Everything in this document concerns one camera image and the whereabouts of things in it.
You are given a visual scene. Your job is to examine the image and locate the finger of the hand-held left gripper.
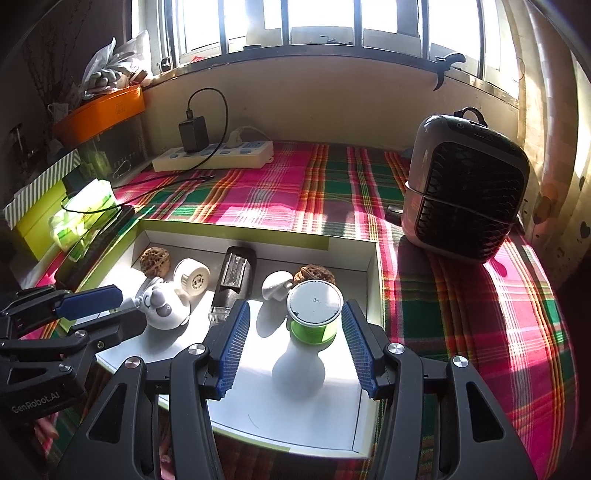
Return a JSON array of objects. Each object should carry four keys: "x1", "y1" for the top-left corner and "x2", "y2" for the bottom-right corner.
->
[
  {"x1": 0, "y1": 285, "x2": 124, "y2": 334},
  {"x1": 0, "y1": 308, "x2": 147, "y2": 366}
]

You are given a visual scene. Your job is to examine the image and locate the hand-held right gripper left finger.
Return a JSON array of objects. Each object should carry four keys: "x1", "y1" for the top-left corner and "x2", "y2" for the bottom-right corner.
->
[{"x1": 55, "y1": 300, "x2": 252, "y2": 480}]

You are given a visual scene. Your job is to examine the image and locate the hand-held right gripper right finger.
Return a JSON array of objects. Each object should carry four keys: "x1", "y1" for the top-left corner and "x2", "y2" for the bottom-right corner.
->
[{"x1": 342, "y1": 299, "x2": 539, "y2": 480}]

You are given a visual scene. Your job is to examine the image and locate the white panda figurine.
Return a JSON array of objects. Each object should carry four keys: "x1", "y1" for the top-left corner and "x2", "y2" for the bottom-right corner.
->
[{"x1": 121, "y1": 281, "x2": 192, "y2": 330}]

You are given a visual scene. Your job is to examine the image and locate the green jar grey lid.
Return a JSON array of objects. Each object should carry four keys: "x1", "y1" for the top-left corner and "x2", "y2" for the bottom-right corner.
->
[{"x1": 286, "y1": 281, "x2": 343, "y2": 345}]

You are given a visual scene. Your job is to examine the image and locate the black rectangular device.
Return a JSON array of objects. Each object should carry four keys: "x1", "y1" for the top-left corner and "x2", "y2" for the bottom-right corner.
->
[{"x1": 209, "y1": 246, "x2": 257, "y2": 324}]

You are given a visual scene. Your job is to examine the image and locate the white round jar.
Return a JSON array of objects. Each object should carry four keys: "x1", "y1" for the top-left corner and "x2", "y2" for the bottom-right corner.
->
[{"x1": 173, "y1": 258, "x2": 211, "y2": 296}]

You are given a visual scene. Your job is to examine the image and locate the white cardboard box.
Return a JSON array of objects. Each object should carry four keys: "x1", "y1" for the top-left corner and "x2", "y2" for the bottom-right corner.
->
[{"x1": 95, "y1": 218, "x2": 384, "y2": 459}]

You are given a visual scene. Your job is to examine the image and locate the brown walnut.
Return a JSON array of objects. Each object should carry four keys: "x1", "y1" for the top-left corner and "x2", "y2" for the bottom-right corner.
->
[
  {"x1": 294, "y1": 264, "x2": 336, "y2": 288},
  {"x1": 140, "y1": 247, "x2": 172, "y2": 278}
]

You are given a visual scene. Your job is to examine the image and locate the black ribbed bar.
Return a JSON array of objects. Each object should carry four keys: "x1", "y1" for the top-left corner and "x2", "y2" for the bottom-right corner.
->
[{"x1": 55, "y1": 205, "x2": 136, "y2": 287}]

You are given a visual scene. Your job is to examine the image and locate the white mushroom figurine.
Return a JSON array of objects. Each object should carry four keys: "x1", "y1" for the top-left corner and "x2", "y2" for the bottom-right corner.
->
[{"x1": 262, "y1": 271, "x2": 294, "y2": 302}]

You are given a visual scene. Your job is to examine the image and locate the green tissue pack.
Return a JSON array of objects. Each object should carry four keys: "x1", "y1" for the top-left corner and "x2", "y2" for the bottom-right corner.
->
[{"x1": 48, "y1": 178, "x2": 117, "y2": 250}]

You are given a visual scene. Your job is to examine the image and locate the green box striped lid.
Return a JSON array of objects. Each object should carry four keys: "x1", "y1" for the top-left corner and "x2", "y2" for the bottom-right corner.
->
[{"x1": 4, "y1": 150, "x2": 81, "y2": 259}]

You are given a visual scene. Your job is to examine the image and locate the plaid blanket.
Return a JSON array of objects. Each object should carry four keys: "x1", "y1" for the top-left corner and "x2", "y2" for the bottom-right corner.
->
[{"x1": 28, "y1": 141, "x2": 578, "y2": 480}]

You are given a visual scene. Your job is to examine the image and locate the clear glass tank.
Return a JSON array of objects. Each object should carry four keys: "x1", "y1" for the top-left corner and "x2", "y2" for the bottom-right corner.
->
[{"x1": 78, "y1": 115, "x2": 151, "y2": 178}]

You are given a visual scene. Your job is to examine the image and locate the grey black space heater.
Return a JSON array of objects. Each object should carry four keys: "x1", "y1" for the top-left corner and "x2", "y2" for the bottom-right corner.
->
[{"x1": 401, "y1": 107, "x2": 531, "y2": 265}]

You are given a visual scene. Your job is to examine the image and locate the orange plastic container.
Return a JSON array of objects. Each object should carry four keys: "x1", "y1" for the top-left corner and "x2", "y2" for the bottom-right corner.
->
[{"x1": 53, "y1": 85, "x2": 146, "y2": 144}]

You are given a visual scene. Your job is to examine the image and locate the black charger adapter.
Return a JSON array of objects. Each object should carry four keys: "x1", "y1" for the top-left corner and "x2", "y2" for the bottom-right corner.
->
[{"x1": 179, "y1": 116, "x2": 208, "y2": 153}]

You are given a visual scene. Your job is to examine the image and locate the white power strip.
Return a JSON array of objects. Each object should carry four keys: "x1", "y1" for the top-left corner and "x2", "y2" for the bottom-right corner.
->
[{"x1": 152, "y1": 140, "x2": 274, "y2": 173}]

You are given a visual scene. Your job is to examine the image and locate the white plug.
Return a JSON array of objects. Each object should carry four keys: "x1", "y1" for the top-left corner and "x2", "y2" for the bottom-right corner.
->
[{"x1": 228, "y1": 126, "x2": 269, "y2": 145}]

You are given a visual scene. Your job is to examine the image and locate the clear plastic bags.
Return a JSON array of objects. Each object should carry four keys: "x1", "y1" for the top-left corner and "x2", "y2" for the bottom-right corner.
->
[{"x1": 81, "y1": 30, "x2": 153, "y2": 93}]

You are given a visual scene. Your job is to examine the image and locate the black hook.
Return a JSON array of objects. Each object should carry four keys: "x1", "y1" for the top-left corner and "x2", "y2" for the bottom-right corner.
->
[{"x1": 434, "y1": 52, "x2": 467, "y2": 92}]

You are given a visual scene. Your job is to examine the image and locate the metal framed window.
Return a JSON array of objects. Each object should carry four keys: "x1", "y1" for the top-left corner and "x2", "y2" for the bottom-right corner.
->
[{"x1": 129, "y1": 0, "x2": 520, "y2": 100}]

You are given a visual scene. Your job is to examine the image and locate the thin black cable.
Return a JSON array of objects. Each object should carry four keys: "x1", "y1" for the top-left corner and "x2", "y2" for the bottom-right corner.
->
[{"x1": 62, "y1": 174, "x2": 215, "y2": 213}]

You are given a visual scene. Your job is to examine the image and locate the black charger cable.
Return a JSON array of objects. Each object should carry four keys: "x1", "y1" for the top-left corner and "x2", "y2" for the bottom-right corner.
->
[{"x1": 186, "y1": 88, "x2": 229, "y2": 160}]

